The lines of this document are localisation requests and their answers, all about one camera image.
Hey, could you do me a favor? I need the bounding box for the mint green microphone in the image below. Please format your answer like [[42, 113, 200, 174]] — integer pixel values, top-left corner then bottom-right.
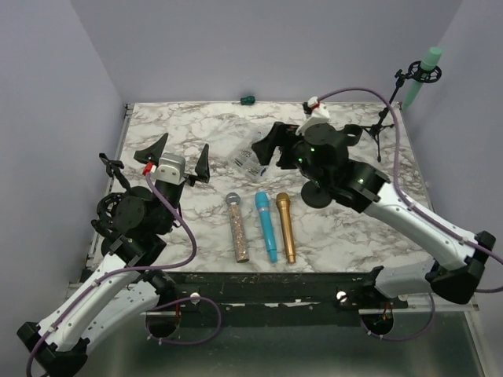
[[402, 46, 443, 111]]

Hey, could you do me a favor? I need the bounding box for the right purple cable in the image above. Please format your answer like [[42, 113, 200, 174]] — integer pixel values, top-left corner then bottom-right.
[[314, 86, 503, 342]]

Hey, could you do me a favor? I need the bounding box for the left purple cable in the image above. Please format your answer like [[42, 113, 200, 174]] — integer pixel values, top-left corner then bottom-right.
[[25, 174, 223, 377]]

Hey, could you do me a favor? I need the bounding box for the aluminium frame rail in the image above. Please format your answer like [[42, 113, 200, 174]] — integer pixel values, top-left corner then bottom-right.
[[66, 282, 480, 315]]

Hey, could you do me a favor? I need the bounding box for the clear plastic packet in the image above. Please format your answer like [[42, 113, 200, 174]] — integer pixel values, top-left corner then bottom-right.
[[228, 131, 267, 181]]

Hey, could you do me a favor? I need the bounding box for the black tripod microphone stand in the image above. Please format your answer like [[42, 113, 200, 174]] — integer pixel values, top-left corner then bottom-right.
[[361, 60, 442, 163]]

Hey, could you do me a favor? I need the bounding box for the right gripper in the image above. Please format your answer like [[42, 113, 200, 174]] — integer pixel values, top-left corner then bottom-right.
[[252, 121, 329, 190]]

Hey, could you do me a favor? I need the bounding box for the green handled screwdriver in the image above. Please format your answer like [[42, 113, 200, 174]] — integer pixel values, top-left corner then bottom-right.
[[238, 95, 256, 106]]

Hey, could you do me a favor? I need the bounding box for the purple cable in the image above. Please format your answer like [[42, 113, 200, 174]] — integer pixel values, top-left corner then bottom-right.
[[314, 86, 503, 342], [25, 174, 223, 377]]

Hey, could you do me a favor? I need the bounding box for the silver mesh head microphone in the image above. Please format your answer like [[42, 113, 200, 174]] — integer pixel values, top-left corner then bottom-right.
[[225, 192, 249, 263]]

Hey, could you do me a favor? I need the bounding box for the blue microphone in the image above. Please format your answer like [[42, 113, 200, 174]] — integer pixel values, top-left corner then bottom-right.
[[255, 191, 277, 263]]

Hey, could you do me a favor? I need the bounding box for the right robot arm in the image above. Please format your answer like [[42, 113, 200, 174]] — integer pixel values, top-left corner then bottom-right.
[[251, 122, 495, 308]]

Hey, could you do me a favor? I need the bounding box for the black shock mount desk stand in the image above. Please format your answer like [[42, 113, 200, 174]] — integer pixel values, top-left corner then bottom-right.
[[91, 192, 129, 258]]

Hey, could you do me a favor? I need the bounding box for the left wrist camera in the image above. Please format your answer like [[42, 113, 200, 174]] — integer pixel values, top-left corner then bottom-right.
[[143, 152, 185, 185]]

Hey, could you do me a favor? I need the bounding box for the gold microphone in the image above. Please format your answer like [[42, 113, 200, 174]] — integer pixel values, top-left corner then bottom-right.
[[276, 192, 296, 264]]

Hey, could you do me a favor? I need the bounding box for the black stand holding silver microphone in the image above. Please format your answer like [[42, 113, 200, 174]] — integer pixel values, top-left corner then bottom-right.
[[298, 123, 362, 209]]

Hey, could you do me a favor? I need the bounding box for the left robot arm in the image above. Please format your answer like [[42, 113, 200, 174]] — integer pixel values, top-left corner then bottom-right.
[[17, 134, 210, 376]]

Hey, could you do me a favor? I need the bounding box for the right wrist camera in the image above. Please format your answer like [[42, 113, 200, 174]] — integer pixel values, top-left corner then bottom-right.
[[296, 97, 330, 136]]

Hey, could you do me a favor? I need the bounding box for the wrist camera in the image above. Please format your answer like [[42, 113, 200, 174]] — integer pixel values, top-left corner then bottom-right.
[[143, 152, 185, 185], [296, 97, 330, 136]]

